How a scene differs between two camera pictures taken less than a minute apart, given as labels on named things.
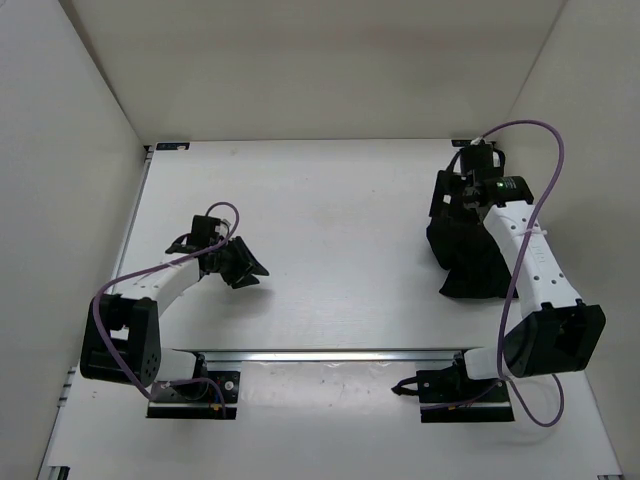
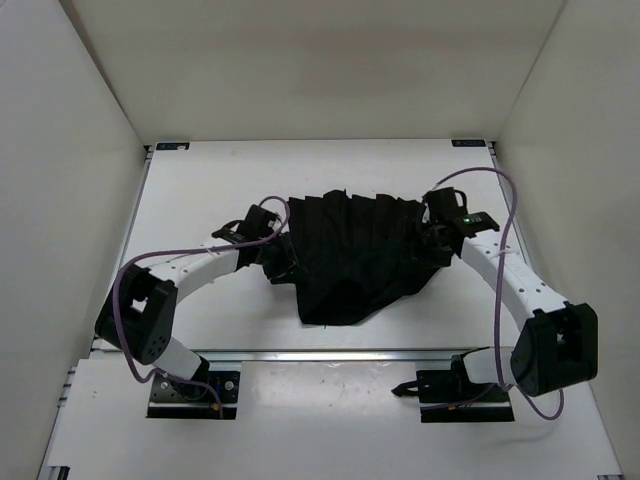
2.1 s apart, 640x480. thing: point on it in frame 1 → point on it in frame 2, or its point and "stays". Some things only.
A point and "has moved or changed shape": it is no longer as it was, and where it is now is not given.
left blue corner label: (172, 146) stays
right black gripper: (463, 183) → (439, 257)
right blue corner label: (461, 142) stays
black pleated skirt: (463, 244) has moved or changed shape
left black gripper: (241, 277) → (287, 261)
